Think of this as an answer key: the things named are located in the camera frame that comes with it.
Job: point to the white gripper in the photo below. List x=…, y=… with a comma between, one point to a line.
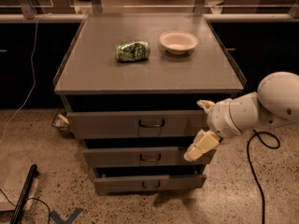
x=220, y=119

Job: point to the grey top drawer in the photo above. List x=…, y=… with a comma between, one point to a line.
x=135, y=124

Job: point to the grey drawer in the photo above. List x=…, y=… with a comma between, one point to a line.
x=141, y=156
x=135, y=124
x=148, y=183

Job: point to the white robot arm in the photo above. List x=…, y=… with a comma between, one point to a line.
x=274, y=104

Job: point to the grey middle drawer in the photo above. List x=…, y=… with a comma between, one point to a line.
x=141, y=156

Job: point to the grey drawer cabinet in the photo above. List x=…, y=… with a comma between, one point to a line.
x=92, y=80

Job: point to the grey bottom drawer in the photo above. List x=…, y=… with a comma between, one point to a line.
x=148, y=183

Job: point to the white paper bowl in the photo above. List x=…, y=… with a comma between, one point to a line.
x=178, y=42

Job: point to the crushed green soda can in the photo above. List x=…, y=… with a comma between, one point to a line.
x=133, y=51

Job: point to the black bar on floor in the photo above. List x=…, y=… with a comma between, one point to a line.
x=32, y=174

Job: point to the wire mesh basket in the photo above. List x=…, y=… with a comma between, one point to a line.
x=61, y=124

